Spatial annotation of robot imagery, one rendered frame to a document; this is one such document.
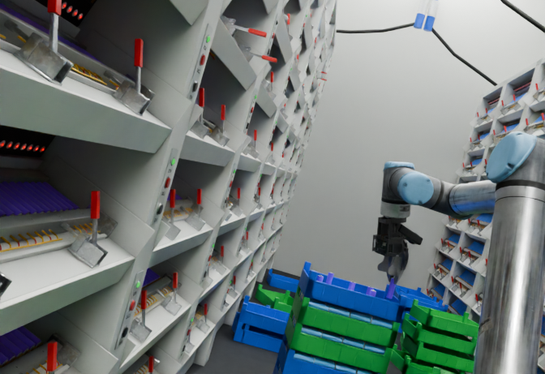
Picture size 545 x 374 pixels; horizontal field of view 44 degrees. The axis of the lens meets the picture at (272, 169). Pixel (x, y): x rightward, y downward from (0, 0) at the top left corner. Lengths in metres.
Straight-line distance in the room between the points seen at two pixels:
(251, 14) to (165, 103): 0.77
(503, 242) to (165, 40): 0.75
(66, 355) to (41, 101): 0.55
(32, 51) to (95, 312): 0.54
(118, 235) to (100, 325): 0.14
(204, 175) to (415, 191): 0.60
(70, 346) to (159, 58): 0.45
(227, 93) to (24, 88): 1.20
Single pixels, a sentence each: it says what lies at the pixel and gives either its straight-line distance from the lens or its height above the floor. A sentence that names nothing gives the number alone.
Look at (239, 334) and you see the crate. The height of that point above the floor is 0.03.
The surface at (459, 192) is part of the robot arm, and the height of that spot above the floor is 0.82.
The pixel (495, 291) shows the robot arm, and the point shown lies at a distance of 1.37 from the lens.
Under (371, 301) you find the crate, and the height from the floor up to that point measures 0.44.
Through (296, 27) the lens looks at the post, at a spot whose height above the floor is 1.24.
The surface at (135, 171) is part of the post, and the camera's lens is 1.04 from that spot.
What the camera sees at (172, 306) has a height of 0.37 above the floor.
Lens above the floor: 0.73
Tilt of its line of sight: level
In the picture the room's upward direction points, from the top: 16 degrees clockwise
